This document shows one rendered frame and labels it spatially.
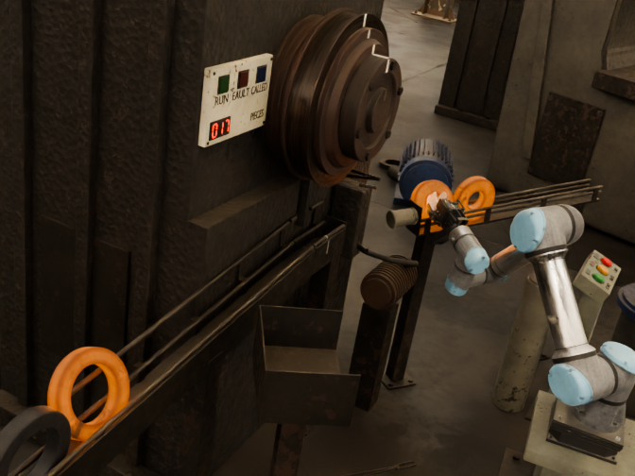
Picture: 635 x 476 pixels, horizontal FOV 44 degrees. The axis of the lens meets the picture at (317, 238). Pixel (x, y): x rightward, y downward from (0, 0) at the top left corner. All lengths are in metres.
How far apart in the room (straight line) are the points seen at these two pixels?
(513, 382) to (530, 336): 0.20
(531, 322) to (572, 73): 2.20
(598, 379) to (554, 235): 0.39
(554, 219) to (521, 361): 0.79
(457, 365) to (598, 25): 2.22
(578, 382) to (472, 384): 0.96
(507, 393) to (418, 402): 0.32
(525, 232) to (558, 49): 2.63
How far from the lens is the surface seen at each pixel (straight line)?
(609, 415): 2.39
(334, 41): 1.98
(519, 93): 4.88
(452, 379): 3.10
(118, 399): 1.72
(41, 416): 1.53
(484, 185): 2.76
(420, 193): 2.66
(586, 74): 4.69
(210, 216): 1.94
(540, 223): 2.20
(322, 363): 1.93
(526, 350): 2.87
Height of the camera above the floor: 1.69
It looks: 25 degrees down
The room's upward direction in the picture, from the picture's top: 9 degrees clockwise
